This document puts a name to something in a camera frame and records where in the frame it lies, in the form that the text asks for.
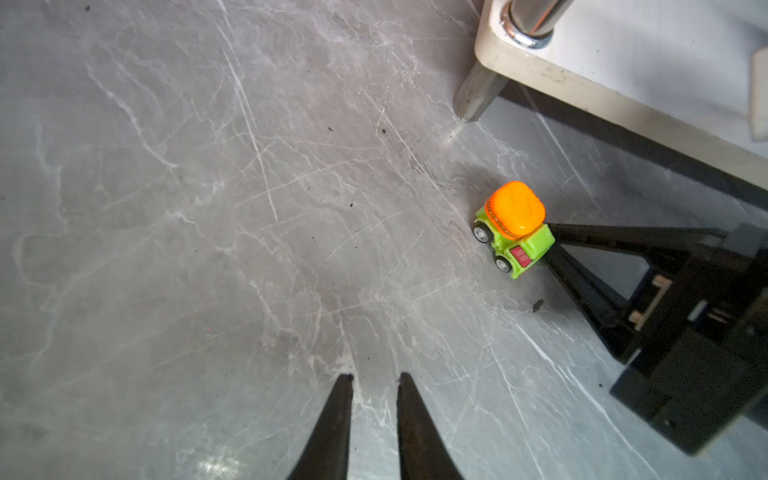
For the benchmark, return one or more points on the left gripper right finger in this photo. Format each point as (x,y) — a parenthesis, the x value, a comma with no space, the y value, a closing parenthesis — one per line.
(422,453)

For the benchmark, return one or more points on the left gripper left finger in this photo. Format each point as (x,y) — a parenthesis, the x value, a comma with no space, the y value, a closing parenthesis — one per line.
(326,453)

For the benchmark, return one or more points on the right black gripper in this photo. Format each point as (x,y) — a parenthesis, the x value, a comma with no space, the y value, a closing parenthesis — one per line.
(704,360)

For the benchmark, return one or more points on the orange green wheeled toy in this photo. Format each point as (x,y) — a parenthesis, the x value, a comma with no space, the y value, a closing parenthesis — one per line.
(512,224)

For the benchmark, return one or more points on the white two-tier shelf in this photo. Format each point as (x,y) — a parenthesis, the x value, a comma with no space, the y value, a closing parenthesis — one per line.
(689,75)

